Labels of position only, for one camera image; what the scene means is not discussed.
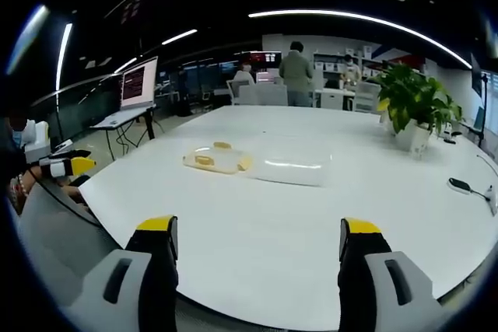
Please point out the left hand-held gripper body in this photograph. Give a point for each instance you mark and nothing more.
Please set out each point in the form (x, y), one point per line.
(37, 141)

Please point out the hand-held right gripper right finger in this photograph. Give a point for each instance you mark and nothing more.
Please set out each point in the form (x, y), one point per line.
(362, 270)

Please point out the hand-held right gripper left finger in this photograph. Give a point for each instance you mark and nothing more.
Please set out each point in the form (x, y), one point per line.
(155, 270)

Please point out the clear plastic container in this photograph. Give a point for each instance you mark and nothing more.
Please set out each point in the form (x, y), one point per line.
(292, 170)

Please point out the clear lid with yellow buckles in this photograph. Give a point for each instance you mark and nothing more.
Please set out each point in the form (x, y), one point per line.
(218, 161)

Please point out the person's left hand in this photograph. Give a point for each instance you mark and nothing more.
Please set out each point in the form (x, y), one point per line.
(34, 173)

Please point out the grey side table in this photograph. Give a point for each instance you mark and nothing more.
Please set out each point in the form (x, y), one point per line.
(120, 118)

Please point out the grey chair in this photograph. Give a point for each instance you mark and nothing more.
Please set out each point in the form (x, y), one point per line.
(58, 238)

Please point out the short ceiling light strip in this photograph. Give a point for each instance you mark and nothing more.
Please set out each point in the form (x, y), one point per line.
(179, 36)
(63, 56)

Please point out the computer monitor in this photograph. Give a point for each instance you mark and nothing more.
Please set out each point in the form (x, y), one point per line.
(138, 83)

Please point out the black and white desk microphone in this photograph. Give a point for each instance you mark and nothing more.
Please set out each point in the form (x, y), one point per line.
(461, 185)

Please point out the white plant pot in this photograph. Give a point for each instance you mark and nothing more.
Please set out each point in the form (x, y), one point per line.
(412, 137)

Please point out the green leafy plant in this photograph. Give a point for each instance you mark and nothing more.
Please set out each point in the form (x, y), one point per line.
(416, 95)

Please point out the white office chair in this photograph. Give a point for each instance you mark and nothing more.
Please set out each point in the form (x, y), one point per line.
(257, 93)

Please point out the black tripod stand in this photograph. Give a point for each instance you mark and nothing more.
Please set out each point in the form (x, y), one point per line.
(483, 106)

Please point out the white storage shelves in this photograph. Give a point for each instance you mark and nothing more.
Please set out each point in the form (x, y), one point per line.
(330, 63)

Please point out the long curved ceiling light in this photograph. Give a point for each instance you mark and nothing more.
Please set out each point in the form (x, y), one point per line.
(350, 15)

